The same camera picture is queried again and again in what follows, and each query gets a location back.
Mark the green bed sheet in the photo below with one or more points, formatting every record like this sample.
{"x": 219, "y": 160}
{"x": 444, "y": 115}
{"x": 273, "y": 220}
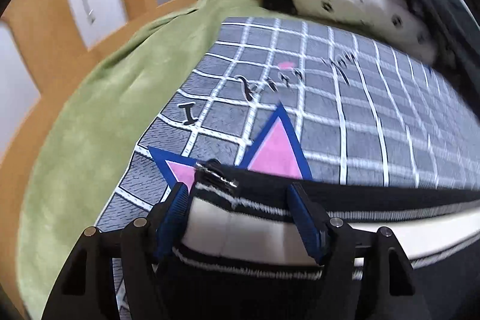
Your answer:
{"x": 87, "y": 149}

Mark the grey checkered bed mat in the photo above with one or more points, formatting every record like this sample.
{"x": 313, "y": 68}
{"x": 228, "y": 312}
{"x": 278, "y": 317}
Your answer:
{"x": 346, "y": 110}

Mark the black garment pile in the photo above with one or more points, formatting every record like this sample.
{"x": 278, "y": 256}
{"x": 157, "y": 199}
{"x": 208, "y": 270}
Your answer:
{"x": 457, "y": 38}

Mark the black pants with white stripe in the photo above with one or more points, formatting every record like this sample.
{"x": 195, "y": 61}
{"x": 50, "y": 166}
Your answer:
{"x": 242, "y": 257}

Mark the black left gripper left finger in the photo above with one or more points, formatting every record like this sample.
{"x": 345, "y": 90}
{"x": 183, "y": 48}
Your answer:
{"x": 85, "y": 289}

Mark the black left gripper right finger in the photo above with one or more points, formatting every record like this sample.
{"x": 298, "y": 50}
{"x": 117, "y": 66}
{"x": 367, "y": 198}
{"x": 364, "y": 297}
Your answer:
{"x": 365, "y": 275}

